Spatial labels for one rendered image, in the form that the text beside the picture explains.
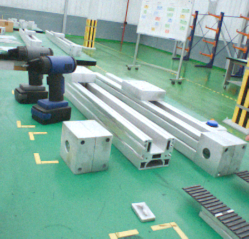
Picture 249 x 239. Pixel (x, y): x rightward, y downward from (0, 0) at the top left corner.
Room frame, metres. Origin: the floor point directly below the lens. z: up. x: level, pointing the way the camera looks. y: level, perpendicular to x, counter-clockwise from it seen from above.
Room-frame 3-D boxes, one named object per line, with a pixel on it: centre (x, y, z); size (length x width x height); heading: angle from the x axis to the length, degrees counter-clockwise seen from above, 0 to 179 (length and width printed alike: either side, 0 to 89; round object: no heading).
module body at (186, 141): (1.11, -0.06, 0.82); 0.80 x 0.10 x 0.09; 31
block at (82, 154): (0.64, 0.07, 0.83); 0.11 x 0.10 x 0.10; 125
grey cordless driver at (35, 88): (1.03, 0.39, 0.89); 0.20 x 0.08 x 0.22; 130
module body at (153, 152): (1.01, 0.10, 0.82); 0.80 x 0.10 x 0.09; 31
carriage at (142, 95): (1.11, -0.06, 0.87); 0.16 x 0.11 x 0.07; 31
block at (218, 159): (0.73, -0.30, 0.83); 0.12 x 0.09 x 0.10; 121
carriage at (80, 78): (1.22, 0.23, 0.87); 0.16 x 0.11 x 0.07; 31
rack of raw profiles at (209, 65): (10.97, -2.83, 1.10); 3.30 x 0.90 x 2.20; 26
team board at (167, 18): (6.76, -0.59, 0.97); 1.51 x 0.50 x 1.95; 46
